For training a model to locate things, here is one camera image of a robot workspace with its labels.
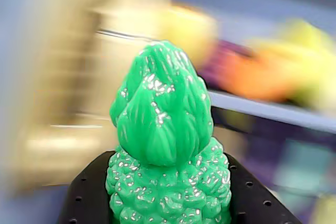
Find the green toy pineapple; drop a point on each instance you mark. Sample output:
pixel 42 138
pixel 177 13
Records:
pixel 168 142

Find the orange toy item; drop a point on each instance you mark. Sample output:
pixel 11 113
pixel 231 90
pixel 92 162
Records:
pixel 254 77

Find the yellow toy plate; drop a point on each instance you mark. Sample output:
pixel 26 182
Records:
pixel 189 32

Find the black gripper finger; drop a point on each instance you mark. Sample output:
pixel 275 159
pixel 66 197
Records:
pixel 89 192
pixel 252 195

